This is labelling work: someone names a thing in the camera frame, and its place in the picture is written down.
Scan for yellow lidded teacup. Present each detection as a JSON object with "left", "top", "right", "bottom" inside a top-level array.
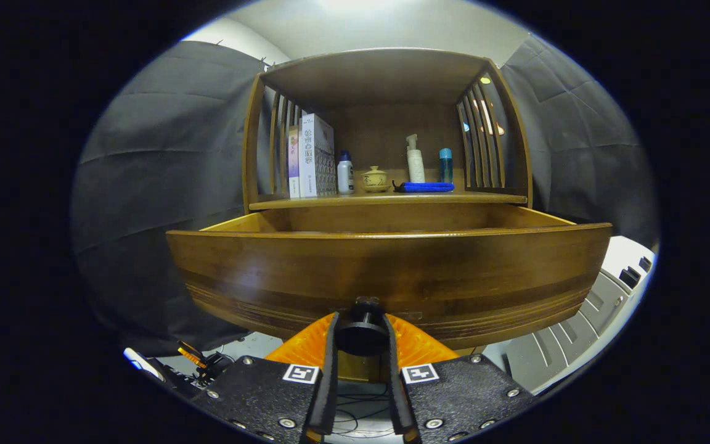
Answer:
[{"left": 361, "top": 165, "right": 390, "bottom": 193}]

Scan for white and blue device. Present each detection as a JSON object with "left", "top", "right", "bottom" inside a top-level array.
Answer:
[{"left": 123, "top": 347, "right": 166, "bottom": 382}]

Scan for blue folded cloth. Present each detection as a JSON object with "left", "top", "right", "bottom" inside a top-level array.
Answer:
[{"left": 392, "top": 180, "right": 455, "bottom": 194}]

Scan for thick white book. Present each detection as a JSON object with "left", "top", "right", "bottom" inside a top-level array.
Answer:
[{"left": 300, "top": 113, "right": 337, "bottom": 198}]

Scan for orange and black tool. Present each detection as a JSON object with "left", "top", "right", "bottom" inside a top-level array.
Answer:
[{"left": 176, "top": 340, "right": 235, "bottom": 383}]

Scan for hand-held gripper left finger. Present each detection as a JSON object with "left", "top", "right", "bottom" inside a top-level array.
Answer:
[{"left": 192, "top": 311, "right": 340, "bottom": 444}]

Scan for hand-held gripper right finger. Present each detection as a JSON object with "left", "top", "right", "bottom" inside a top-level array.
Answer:
[{"left": 383, "top": 313, "right": 537, "bottom": 444}]

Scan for white pump bottle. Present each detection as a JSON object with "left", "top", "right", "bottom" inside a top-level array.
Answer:
[{"left": 406, "top": 134, "right": 426, "bottom": 184}]

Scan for brown wooden drawer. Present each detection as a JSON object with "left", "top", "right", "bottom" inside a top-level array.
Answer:
[{"left": 166, "top": 203, "right": 613, "bottom": 358}]

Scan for white bottle with blue cap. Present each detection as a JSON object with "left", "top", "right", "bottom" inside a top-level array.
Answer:
[{"left": 337, "top": 150, "right": 355, "bottom": 195}]

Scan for black floor cables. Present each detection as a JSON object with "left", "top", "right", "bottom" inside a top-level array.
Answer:
[{"left": 330, "top": 382, "right": 393, "bottom": 440}]

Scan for brown wooden cabinet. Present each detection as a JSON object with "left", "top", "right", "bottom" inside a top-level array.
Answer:
[{"left": 242, "top": 47, "right": 533, "bottom": 384}]

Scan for white plastic drawer unit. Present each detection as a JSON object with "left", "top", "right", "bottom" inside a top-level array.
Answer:
[{"left": 503, "top": 236, "right": 656, "bottom": 395}]

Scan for wooden countertop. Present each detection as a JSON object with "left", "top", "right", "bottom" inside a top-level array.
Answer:
[{"left": 249, "top": 190, "right": 528, "bottom": 212}]

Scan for thin purple book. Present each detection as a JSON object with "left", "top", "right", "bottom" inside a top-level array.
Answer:
[{"left": 288, "top": 125, "right": 302, "bottom": 199}]

